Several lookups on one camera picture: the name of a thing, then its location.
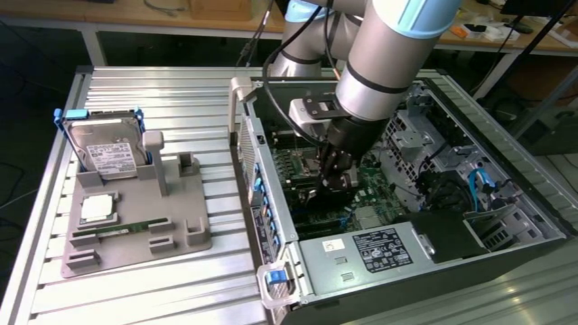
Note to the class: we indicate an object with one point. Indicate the white and black device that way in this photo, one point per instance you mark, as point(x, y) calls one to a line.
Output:
point(478, 32)

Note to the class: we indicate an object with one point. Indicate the grey parts rack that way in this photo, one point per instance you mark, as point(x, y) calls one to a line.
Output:
point(131, 243)

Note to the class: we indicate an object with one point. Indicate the silver hard disk drive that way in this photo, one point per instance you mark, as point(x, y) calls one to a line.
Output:
point(112, 155)

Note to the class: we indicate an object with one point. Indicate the green motherboard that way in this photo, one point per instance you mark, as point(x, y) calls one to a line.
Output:
point(374, 203)

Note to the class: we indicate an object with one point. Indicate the blue disk caddy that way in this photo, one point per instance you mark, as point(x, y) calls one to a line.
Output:
point(76, 114)

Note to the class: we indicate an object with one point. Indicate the silver CPU chip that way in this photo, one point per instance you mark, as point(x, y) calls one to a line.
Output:
point(99, 206)

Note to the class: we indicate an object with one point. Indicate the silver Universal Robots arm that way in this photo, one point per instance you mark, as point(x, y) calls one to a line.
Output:
point(383, 50)

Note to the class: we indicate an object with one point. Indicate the silver chipset heatsink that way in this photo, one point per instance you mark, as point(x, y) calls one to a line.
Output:
point(367, 218)

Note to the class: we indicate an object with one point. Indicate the grey slanted pole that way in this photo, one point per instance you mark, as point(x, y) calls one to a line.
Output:
point(546, 101)

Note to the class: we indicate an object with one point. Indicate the blue slot clip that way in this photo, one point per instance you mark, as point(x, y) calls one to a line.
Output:
point(258, 170)
point(259, 185)
point(270, 214)
point(266, 202)
point(277, 241)
point(273, 226)

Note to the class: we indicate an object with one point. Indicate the grey metal disk bay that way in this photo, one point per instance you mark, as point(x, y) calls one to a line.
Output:
point(406, 142)

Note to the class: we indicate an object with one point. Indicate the dark equipment case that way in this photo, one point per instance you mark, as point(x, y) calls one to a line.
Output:
point(556, 135)

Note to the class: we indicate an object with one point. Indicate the black open PC case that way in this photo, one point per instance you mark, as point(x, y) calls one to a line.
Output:
point(406, 298)

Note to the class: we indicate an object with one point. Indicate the black slanted pole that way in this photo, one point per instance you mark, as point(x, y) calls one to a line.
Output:
point(542, 35)

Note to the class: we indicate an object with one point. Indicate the black monitor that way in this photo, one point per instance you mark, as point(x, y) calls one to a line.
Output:
point(523, 6)

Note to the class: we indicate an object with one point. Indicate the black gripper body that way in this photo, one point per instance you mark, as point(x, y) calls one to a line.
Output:
point(357, 135)

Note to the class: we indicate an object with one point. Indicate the orange small object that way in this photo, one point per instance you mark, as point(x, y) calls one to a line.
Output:
point(459, 32)

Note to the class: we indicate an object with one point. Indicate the blue case latch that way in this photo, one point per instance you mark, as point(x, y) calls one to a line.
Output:
point(275, 278)

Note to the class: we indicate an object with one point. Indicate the CPU socket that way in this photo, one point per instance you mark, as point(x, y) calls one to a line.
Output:
point(307, 166)

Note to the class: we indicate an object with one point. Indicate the green Nvidia graphics card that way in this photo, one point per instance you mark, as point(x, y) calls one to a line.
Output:
point(315, 207)

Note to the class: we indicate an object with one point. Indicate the grey power supply unit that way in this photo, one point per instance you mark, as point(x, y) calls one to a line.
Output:
point(334, 271)

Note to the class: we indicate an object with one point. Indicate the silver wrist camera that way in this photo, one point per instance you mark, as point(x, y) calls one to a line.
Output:
point(305, 115)

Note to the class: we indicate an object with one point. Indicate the wooden desk white frame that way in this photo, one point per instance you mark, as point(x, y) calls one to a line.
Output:
point(54, 10)
point(474, 42)

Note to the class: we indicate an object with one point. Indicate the green RAM stick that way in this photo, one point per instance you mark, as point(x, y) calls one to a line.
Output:
point(122, 228)

